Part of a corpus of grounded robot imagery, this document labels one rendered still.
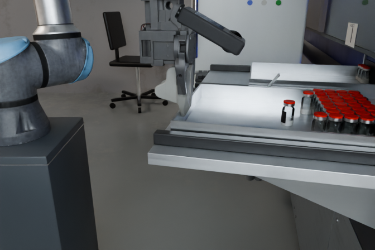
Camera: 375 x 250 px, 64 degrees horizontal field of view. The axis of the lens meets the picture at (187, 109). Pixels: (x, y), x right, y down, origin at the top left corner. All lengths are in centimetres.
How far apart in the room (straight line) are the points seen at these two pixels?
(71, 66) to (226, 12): 78
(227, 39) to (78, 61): 46
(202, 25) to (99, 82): 380
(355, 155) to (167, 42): 32
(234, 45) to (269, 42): 93
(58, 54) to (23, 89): 12
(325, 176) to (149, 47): 32
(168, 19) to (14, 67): 40
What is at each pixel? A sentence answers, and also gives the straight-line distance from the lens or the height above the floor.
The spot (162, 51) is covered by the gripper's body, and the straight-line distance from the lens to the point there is 50.
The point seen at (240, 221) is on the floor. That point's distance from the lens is 176.
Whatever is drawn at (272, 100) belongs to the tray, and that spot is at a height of 89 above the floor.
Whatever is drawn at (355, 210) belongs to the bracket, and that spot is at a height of 77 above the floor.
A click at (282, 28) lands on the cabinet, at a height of 101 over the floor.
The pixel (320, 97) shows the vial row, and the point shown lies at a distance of 63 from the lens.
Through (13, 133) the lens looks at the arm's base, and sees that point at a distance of 79.
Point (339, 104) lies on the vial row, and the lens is 59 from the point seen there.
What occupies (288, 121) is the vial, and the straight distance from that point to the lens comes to 58.
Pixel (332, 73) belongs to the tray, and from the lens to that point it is 109.
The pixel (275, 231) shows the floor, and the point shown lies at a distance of 173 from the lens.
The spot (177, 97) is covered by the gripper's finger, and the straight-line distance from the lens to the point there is 51.
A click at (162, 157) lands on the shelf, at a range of 46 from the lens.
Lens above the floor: 109
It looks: 19 degrees down
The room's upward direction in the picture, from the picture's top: straight up
